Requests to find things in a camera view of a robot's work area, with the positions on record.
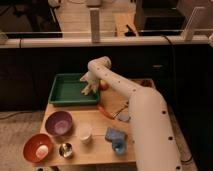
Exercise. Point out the purple bowl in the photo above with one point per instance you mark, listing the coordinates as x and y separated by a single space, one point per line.
59 123

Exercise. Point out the orange bowl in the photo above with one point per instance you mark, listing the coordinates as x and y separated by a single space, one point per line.
30 147

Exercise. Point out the white vertical post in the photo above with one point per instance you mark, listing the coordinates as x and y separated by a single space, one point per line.
95 25

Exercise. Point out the white egg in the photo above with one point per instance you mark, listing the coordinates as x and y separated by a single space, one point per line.
42 151

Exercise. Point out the green plastic tray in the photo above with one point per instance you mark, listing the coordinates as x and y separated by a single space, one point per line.
66 91

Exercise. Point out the red apple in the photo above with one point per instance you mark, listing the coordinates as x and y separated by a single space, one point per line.
103 85

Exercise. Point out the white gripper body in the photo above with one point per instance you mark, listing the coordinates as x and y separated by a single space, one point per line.
90 78

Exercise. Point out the blue plastic cup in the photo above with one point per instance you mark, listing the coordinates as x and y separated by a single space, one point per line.
119 146

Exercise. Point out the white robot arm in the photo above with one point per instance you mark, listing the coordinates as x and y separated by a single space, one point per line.
154 141

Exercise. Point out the blue sponge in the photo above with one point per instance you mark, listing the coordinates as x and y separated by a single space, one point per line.
112 134

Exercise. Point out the white angled post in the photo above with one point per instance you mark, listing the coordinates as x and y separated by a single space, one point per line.
192 23

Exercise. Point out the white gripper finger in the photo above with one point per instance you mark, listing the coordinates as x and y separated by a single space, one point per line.
93 89
86 90

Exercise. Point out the white paper cup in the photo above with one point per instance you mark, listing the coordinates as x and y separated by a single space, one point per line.
85 133

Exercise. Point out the small steel cup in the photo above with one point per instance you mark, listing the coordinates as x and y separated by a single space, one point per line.
66 150

